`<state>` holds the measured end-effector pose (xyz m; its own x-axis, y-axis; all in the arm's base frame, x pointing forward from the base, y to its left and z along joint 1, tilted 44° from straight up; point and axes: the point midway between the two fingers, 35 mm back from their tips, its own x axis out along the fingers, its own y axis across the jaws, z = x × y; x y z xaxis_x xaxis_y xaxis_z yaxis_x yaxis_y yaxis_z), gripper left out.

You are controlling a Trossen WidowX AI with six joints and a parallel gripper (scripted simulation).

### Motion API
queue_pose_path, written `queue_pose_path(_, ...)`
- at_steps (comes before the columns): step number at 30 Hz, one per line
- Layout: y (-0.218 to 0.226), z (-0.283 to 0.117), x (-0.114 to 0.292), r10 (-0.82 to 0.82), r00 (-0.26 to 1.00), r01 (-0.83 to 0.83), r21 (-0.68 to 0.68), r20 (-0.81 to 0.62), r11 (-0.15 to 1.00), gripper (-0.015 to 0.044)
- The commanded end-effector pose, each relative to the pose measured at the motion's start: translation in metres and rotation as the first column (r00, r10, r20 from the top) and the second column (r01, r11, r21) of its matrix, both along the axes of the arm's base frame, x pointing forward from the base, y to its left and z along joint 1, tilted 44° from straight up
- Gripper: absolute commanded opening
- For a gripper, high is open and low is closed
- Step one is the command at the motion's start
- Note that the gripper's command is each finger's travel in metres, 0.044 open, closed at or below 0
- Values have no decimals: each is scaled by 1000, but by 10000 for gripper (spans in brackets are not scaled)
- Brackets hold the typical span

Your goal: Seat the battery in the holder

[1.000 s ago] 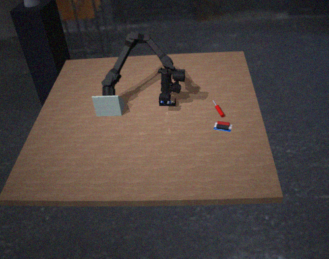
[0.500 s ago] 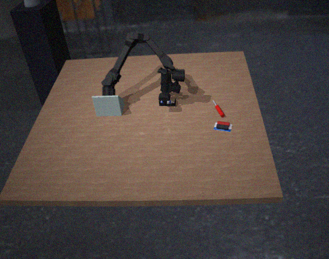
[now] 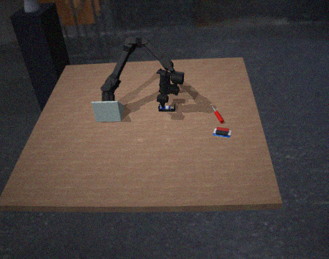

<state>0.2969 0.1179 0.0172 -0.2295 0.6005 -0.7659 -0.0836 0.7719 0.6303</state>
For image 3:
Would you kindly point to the red-handled screwdriver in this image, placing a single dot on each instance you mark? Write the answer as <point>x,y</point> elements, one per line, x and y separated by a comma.
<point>218,116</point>

